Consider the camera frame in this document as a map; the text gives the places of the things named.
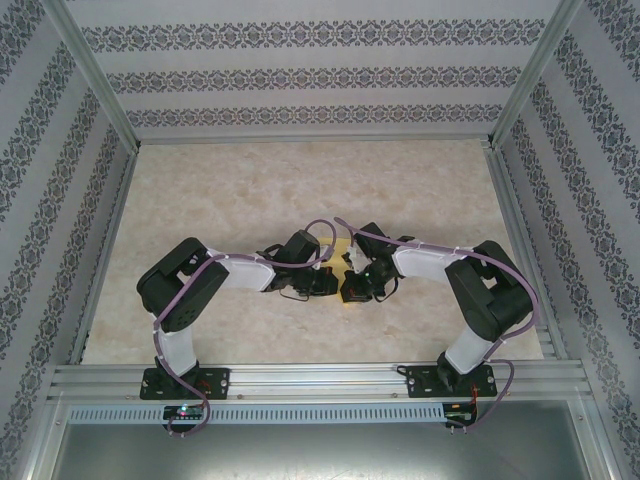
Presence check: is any yellow paper sheet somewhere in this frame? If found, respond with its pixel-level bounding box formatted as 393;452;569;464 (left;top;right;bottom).
318;236;362;308

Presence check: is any grey metal sheet panel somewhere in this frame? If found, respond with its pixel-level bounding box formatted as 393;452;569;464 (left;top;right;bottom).
29;399;616;480

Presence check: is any left circuit board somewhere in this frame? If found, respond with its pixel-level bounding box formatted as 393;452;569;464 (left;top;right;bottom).
163;405;204;420

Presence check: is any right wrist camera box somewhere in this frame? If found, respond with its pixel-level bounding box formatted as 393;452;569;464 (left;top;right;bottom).
342;243;369;269

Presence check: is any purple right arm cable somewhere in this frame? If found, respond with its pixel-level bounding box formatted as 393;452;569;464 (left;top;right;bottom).
333;215;539;431

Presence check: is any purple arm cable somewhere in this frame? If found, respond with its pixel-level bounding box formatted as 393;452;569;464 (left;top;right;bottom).
333;215;539;431
152;218;339;439

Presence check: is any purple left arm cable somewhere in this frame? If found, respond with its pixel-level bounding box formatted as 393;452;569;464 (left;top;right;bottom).
152;218;339;439

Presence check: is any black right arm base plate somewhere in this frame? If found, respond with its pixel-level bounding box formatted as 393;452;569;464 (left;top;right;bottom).
405;363;499;399

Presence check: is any aluminium mounting rail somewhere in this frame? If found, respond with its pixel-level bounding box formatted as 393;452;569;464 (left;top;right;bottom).
47;362;596;401

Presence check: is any aluminium table side rail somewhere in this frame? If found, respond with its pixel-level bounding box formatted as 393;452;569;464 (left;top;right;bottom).
482;139;571;361
67;147;141;366

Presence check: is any slotted grey cable duct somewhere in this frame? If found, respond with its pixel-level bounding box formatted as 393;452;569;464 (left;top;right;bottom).
67;403;446;424

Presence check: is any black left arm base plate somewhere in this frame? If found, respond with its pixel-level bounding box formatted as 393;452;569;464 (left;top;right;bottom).
138;366;232;401

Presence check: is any aluminium frame post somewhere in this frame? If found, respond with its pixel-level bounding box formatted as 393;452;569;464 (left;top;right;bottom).
47;0;141;151
487;0;589;149

